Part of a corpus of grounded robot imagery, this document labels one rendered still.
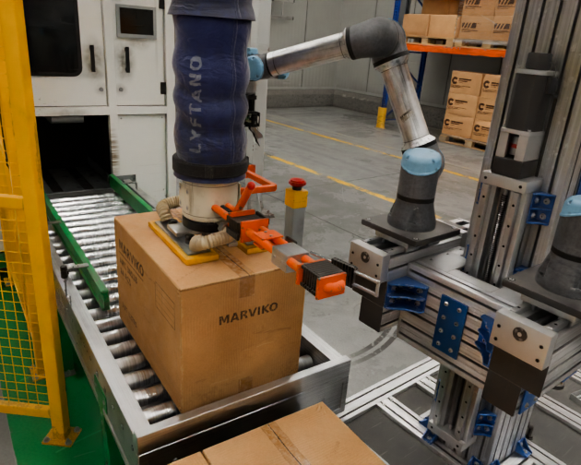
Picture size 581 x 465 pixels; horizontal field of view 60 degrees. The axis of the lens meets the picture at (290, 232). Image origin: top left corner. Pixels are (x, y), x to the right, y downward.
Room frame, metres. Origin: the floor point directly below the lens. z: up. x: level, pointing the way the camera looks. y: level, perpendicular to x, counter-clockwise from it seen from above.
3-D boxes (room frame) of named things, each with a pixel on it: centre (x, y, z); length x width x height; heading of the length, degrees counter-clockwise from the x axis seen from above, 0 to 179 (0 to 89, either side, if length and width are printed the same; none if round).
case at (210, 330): (1.50, 0.28, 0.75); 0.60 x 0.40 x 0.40; 35
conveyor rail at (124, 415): (1.96, 1.00, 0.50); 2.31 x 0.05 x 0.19; 35
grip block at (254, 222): (1.29, 0.12, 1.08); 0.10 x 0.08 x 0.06; 124
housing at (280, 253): (1.11, 0.00, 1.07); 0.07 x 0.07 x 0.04; 34
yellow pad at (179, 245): (1.44, 0.34, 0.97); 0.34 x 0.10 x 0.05; 34
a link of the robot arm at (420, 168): (1.53, -0.38, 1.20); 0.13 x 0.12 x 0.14; 160
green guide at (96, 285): (2.29, 1.16, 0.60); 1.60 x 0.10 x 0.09; 35
